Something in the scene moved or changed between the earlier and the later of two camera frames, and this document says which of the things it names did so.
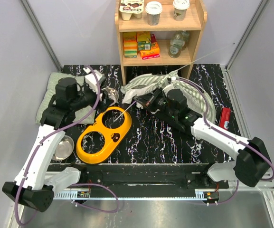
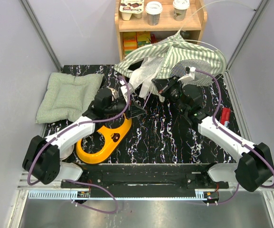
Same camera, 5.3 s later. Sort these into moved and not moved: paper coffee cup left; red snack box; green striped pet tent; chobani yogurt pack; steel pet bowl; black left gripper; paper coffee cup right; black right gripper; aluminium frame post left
Moved: black left gripper; green striped pet tent; black right gripper
Not moved: paper coffee cup left; steel pet bowl; aluminium frame post left; paper coffee cup right; red snack box; chobani yogurt pack
